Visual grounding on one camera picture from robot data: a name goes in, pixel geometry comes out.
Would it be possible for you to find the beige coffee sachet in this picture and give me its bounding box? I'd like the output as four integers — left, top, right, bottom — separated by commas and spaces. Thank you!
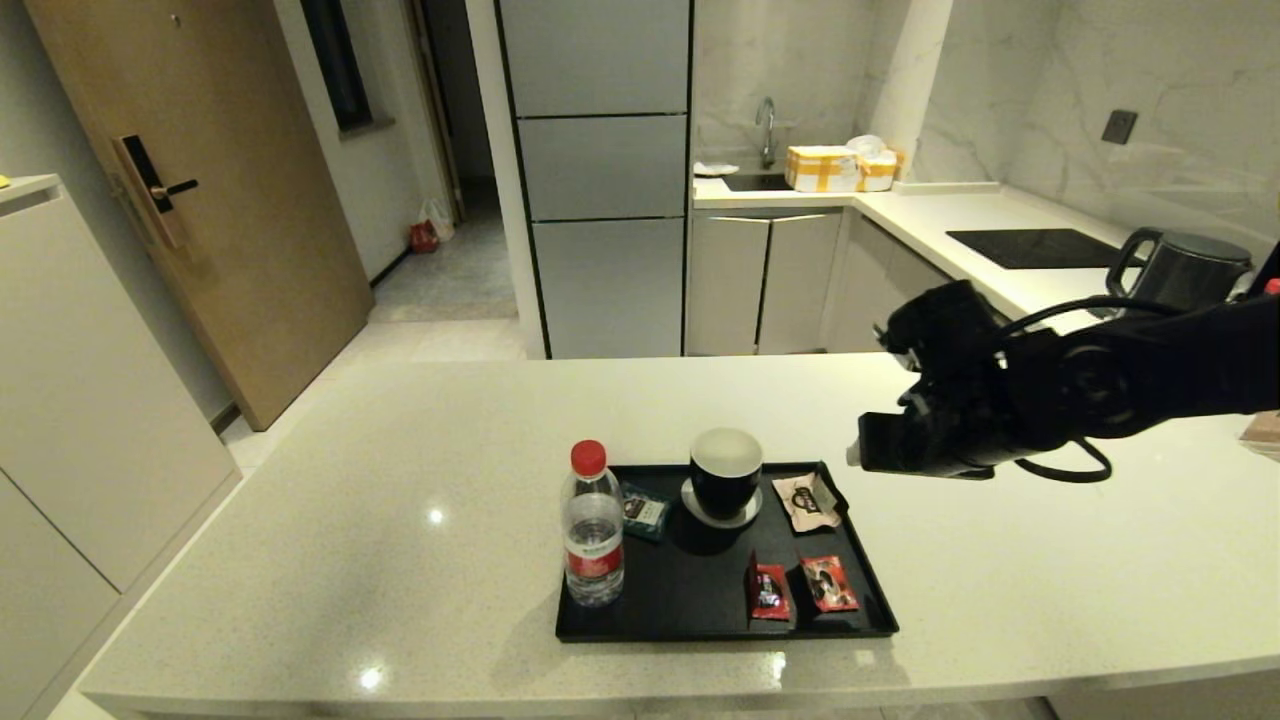
771, 470, 850, 534

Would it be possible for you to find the black cup white inside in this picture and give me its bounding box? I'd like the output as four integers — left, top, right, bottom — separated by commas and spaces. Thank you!
689, 428, 765, 522

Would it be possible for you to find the red snack packet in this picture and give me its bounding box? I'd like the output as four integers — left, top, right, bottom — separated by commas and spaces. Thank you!
747, 550, 792, 622
799, 555, 861, 613

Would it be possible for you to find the teal tea bag packet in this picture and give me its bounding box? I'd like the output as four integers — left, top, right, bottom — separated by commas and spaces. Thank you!
620, 483, 671, 543

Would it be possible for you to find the black electric kettle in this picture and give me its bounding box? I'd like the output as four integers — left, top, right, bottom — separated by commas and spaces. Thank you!
1105, 228, 1254, 313

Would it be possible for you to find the silver round saucer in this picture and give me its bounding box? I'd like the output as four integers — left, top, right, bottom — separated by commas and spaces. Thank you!
681, 479, 764, 530

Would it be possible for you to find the grey counter drawer cabinet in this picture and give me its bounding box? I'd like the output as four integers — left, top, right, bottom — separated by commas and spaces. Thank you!
825, 215, 1011, 354

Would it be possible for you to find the grey cabinet door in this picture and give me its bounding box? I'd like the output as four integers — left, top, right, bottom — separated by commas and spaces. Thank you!
686, 213, 771, 357
757, 211, 843, 356

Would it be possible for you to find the black rectangular serving tray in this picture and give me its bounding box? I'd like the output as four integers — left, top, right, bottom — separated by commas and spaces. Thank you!
555, 461, 899, 643

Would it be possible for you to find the black induction cooktop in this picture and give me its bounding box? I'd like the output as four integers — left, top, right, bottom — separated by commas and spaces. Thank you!
946, 229, 1146, 271

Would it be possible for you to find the small cardboard box yellow tape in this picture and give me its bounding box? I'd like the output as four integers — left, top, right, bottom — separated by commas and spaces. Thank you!
856, 149, 906, 192

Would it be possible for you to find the brown box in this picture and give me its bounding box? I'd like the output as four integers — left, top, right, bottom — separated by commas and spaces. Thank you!
1240, 410, 1280, 461

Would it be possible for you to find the tall grey refrigerator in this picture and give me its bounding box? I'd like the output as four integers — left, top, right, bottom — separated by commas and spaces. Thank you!
495, 0, 693, 360

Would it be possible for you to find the dark narrow window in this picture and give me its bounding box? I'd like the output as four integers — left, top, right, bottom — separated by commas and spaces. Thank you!
300, 0, 373, 135

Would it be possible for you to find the brown wooden door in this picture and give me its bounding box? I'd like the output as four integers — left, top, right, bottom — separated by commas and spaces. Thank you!
22, 0, 375, 432

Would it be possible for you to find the black gold door lock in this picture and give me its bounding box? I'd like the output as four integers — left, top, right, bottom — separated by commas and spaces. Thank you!
112, 136, 200, 252

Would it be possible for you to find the white storage cabinet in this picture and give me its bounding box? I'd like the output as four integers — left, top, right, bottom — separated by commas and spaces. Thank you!
0, 175, 241, 720

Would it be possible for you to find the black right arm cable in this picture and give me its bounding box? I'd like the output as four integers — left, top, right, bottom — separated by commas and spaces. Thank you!
995, 295, 1186, 485

